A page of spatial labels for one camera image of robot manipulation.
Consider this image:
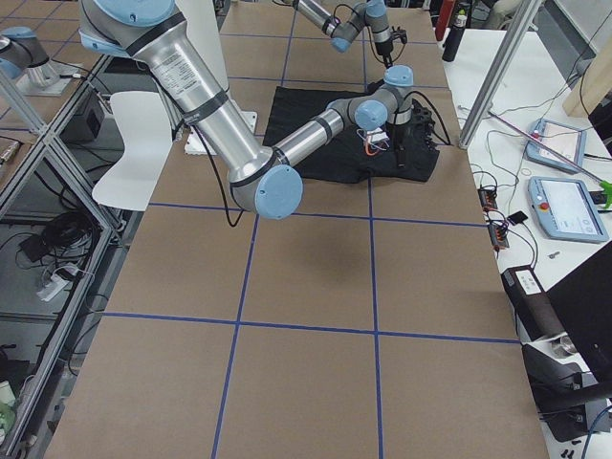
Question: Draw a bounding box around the white curved plastic sheet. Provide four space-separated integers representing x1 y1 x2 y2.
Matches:
92 91 172 211

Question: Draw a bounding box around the black power adapter box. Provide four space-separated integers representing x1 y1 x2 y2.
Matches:
501 265 567 342

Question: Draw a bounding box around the black graphic t-shirt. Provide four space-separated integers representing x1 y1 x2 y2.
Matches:
263 86 439 184

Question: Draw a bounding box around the black laptop computer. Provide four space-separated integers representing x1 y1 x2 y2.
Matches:
548 244 612 382

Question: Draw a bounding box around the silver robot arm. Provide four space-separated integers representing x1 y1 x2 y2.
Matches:
79 1 413 219
283 0 407 66

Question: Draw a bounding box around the orange electronics board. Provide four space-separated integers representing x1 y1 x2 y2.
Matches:
477 186 510 252

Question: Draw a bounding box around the red bottle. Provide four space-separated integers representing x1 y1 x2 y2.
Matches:
435 0 455 34

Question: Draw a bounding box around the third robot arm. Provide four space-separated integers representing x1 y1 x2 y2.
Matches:
1 26 50 79

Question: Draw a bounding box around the aluminium frame post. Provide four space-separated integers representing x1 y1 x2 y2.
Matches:
459 0 541 149

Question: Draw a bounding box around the blue teach pendant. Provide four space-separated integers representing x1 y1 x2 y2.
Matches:
525 119 586 174
528 176 609 244

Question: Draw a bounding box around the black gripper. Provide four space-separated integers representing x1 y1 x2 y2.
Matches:
374 26 407 56
389 122 410 168

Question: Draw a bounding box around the near blue teach pendant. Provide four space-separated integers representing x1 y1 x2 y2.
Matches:
528 176 609 244

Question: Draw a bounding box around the metal stand with green tip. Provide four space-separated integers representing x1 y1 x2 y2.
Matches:
488 110 611 209

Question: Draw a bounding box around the far blue teach pendant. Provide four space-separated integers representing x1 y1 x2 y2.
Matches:
525 119 586 174

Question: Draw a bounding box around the black water bottle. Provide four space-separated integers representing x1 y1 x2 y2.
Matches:
442 26 465 62

